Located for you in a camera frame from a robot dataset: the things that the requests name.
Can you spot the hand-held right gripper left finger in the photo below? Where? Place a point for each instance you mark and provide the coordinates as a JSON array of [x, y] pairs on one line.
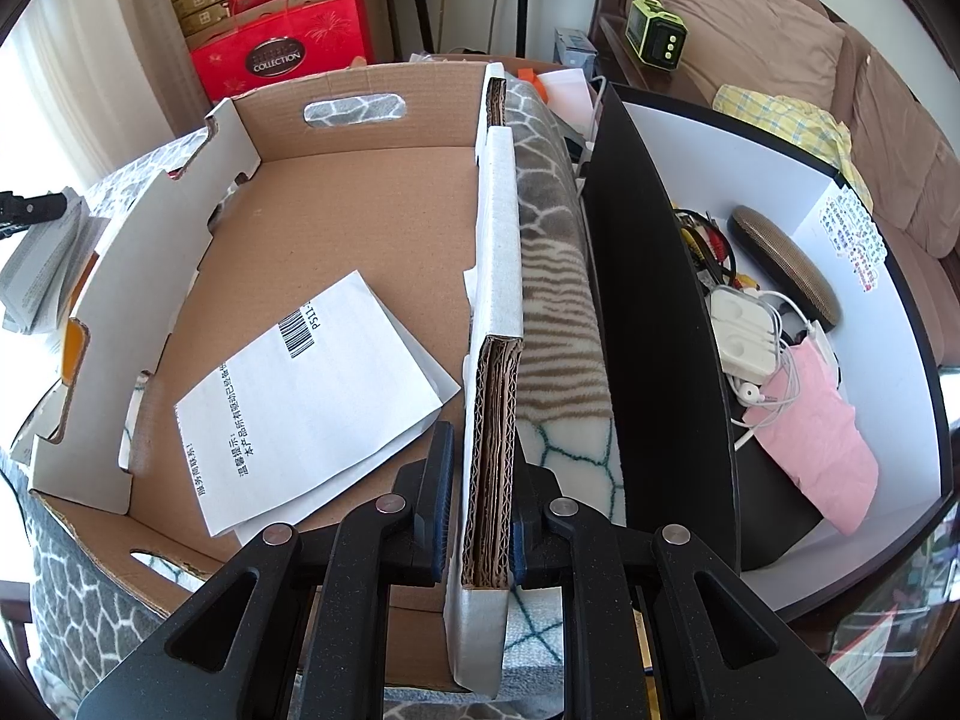
[[442, 495]]

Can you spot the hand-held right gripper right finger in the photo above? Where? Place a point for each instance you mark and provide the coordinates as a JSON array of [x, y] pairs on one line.
[[529, 559]]

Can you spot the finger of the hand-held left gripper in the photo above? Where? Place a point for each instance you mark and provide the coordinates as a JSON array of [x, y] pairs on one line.
[[30, 208]]

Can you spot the printed paper booklet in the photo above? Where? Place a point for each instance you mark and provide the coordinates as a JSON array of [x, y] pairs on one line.
[[45, 270]]

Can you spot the large white cardboard box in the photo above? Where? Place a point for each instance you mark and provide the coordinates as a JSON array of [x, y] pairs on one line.
[[337, 225]]

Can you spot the white paper sheet with barcode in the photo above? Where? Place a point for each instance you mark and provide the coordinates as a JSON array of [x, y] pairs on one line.
[[315, 405]]

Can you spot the tan flat box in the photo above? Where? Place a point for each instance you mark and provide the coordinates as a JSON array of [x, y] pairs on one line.
[[197, 2], [204, 24]]

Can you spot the grey patterned fleece blanket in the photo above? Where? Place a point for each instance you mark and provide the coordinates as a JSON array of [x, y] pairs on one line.
[[555, 255]]

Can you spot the black and white storage box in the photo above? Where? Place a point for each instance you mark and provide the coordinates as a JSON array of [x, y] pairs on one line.
[[652, 315]]

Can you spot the white power adapter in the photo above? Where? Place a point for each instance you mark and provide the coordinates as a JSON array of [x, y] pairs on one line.
[[742, 311], [746, 354]]

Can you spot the pink cloth pouch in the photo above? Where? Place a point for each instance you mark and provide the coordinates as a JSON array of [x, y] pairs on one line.
[[817, 442]]

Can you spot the red gift bag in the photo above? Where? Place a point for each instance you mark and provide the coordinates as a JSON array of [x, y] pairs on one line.
[[300, 37]]

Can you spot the brown woven glasses case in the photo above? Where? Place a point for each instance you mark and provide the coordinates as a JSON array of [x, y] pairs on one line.
[[787, 262]]

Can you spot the white envelope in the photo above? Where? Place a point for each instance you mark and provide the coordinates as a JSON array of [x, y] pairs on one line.
[[570, 94]]

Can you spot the small orange object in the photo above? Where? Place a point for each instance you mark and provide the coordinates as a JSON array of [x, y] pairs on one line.
[[531, 79]]

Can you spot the handwritten paper note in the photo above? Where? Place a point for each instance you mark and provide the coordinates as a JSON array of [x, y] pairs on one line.
[[851, 240]]

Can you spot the small blue-grey box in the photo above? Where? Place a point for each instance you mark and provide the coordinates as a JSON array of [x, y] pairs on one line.
[[574, 46]]

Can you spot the yellow plaid cloth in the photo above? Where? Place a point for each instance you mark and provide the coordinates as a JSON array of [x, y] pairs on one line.
[[780, 116]]

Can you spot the green box-shaped device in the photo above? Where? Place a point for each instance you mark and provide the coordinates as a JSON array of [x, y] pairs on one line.
[[656, 34]]

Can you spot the brown sofa cushion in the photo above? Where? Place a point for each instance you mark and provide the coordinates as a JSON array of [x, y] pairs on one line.
[[742, 22]]

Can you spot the brown sofa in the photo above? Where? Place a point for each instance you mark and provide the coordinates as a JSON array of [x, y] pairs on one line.
[[900, 105]]

